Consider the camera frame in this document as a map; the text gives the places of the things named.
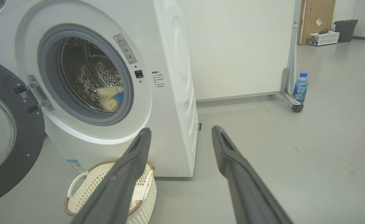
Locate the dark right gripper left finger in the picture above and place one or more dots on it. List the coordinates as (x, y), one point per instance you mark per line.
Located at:
(120, 186)

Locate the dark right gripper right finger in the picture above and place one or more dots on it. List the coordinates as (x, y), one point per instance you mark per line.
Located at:
(247, 186)

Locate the cream garment with blue cuffs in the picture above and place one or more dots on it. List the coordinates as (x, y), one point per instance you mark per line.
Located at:
(110, 104)

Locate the cream bear-print garment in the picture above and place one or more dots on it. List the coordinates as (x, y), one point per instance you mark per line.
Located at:
(106, 91)

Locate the white front-load washing machine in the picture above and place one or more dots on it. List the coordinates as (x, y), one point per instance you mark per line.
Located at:
(166, 93)

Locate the white basket product sticker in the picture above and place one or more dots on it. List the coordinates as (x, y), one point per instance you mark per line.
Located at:
(136, 204)

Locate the cream perforated laundry basket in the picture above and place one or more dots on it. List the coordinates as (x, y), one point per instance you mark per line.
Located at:
(86, 193)

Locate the blue energy label sticker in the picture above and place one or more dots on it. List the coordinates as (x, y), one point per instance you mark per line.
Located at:
(76, 166)

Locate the metal panel foot with caster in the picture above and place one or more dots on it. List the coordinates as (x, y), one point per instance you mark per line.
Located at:
(286, 90)

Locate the blue-capped drink bottle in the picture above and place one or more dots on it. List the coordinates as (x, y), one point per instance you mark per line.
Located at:
(300, 90)

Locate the white partition panel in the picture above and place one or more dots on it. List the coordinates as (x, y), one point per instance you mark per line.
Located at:
(238, 46)

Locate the white vented equipment box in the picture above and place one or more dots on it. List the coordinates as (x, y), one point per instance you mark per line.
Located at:
(324, 39)

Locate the dark grey waste bin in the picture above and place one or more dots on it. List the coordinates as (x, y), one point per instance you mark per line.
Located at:
(345, 31)

